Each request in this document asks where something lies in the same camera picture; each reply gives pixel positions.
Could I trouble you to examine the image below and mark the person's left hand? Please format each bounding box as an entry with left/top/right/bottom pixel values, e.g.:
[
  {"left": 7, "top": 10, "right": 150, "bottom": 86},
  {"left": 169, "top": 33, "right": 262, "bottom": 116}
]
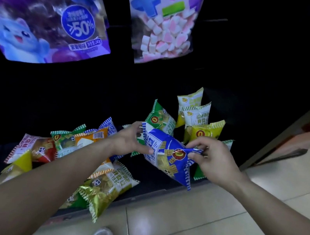
[{"left": 107, "top": 116, "right": 160, "bottom": 162}]

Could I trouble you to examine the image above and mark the pile of snack packets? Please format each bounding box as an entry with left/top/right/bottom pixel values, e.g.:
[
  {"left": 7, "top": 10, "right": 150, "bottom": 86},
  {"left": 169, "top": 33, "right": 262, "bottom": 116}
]
[{"left": 0, "top": 100, "right": 150, "bottom": 230}]

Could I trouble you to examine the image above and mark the black shelf display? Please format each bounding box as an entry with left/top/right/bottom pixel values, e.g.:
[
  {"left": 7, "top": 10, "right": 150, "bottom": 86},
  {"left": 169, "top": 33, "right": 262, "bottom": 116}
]
[{"left": 0, "top": 0, "right": 310, "bottom": 235}]

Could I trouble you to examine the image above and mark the person's left forearm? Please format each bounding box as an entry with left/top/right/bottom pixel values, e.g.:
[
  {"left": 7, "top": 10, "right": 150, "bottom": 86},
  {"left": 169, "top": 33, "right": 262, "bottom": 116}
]
[{"left": 0, "top": 125, "right": 121, "bottom": 235}]

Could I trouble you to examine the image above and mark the pink white marshmallow bag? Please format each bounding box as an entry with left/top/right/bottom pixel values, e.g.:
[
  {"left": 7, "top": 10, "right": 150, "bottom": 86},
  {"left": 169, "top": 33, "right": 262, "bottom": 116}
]
[{"left": 110, "top": 0, "right": 206, "bottom": 74}]

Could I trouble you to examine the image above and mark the purple grape jelly bag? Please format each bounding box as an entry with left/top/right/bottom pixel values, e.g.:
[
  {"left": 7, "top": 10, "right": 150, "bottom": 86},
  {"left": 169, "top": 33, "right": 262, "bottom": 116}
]
[{"left": 0, "top": 0, "right": 120, "bottom": 77}]

